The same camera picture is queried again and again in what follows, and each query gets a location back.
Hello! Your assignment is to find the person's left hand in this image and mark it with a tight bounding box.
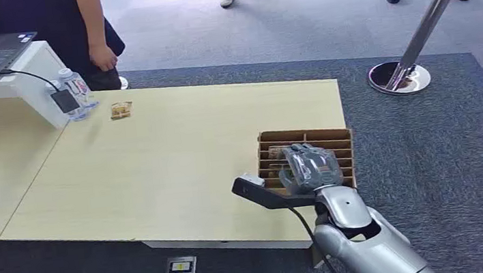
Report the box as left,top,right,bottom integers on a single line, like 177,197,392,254
88,41,120,74

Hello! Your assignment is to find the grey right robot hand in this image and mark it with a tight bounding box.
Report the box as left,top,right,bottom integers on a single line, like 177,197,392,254
274,138,347,199

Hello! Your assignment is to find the person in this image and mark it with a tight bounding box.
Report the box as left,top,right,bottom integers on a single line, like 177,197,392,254
0,0,132,104

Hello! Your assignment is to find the cardboard divider box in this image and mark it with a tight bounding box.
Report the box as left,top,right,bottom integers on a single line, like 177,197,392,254
252,121,360,199

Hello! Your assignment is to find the clear plastic water bottle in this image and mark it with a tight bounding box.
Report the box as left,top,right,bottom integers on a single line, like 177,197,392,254
55,64,101,115
43,77,89,126

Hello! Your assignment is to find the small brown snack packet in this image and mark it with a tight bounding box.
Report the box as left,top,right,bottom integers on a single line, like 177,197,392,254
108,100,136,121

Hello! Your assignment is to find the black power adapter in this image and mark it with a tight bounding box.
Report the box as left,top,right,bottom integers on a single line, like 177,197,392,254
49,87,81,116

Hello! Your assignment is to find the white desk riser shelf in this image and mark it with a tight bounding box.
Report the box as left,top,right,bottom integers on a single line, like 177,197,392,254
0,36,87,137

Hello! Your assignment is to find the light wooden desk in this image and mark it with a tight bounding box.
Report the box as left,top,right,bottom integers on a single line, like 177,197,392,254
0,55,362,273

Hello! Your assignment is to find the metal floor socket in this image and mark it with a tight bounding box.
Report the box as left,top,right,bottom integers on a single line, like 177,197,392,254
162,254,199,273

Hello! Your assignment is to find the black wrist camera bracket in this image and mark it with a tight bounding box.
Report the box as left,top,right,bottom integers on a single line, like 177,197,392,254
230,168,319,216

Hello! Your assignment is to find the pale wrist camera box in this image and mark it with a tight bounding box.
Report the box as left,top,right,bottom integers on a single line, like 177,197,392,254
241,171,267,189

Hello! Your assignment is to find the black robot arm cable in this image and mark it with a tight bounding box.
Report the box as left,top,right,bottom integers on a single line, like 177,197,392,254
287,200,348,273

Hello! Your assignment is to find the black laptop power cable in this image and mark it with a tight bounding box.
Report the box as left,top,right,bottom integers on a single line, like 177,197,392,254
0,62,61,98

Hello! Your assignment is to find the chrome stanchion post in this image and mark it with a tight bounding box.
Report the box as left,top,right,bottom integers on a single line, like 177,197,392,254
358,0,483,100

